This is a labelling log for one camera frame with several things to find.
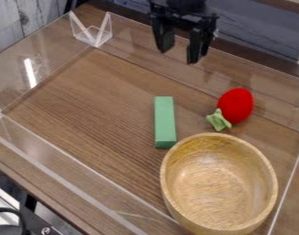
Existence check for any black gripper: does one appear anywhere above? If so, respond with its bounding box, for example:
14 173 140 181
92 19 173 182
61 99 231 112
148 0 219 64

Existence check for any red plush strawberry toy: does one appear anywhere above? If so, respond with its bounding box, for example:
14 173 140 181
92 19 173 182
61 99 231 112
205 88 253 131

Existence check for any green rectangular block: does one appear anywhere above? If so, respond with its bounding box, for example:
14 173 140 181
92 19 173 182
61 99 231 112
154 96 176 149

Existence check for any wooden bowl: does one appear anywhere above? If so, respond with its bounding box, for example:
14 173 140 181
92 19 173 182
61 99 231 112
158 132 277 235

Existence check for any clear acrylic enclosure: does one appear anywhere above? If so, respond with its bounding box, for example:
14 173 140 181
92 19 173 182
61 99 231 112
0 7 299 235

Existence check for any black table frame bracket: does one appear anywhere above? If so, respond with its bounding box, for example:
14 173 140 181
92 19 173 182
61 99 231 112
20 194 62 235

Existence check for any black cable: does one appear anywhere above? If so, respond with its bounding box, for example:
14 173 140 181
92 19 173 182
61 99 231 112
0 207 33 235

